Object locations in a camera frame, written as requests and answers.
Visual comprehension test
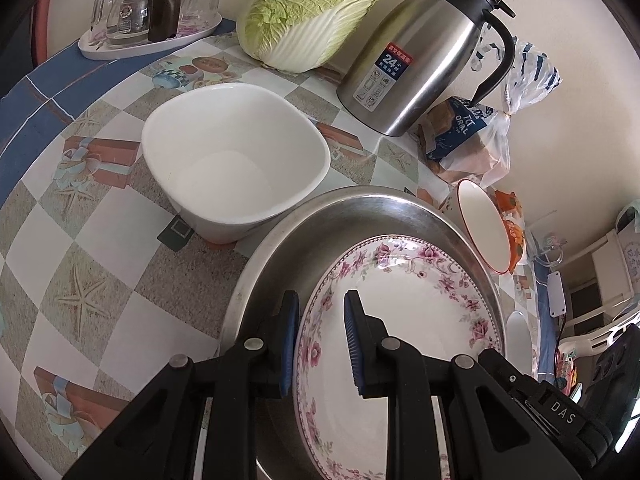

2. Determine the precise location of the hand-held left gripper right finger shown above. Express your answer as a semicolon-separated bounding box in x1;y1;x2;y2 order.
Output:
343;290;556;480

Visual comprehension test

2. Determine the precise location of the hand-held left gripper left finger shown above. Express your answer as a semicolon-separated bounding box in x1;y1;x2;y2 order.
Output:
62;290;301;480

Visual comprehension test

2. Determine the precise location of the pink floral round plate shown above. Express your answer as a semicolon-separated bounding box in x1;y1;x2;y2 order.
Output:
294;236;502;480

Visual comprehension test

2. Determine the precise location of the stainless steel basin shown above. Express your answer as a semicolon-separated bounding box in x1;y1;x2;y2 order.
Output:
220;186;508;480

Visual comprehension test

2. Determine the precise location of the strawberry print bowl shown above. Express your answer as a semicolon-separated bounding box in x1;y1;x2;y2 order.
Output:
440;179;522;275

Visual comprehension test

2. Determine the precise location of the deep white square bowl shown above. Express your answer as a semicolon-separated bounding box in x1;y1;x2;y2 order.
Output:
141;82;331;245

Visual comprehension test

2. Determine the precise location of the white shelf unit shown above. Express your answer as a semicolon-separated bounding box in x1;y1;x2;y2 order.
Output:
562;230;640;361

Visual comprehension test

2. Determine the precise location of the orange snack packet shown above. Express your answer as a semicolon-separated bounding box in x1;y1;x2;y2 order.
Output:
505;217;528;267
492;189;523;221

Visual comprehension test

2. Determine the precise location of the pale green round object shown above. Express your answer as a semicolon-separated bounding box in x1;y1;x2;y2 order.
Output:
617;200;640;235

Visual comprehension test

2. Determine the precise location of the bagged sliced bread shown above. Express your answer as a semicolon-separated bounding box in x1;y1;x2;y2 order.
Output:
417;37;563;188

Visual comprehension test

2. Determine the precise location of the stainless steel thermos jug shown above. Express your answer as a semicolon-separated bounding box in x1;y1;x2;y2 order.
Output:
336;0;517;137

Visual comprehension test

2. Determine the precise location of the napa cabbage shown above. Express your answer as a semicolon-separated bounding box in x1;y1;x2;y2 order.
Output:
236;0;388;72

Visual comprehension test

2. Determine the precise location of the oval floral tray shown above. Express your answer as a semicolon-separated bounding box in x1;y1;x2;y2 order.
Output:
78;11;223;61

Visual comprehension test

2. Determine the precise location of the clear drinking glass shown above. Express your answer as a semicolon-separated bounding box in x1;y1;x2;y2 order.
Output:
181;0;223;28
91;0;120;31

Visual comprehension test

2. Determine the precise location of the blue tablecloth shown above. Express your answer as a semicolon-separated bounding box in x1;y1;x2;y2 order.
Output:
0;17;561;381

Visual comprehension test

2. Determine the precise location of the pink board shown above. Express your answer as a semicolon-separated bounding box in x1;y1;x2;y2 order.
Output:
30;0;56;66

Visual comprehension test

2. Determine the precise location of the dark blue cabinet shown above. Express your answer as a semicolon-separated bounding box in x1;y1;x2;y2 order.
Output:
0;5;38;98

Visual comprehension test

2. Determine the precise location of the glass teapot brown handle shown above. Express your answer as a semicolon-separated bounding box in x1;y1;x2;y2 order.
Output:
106;0;182;43

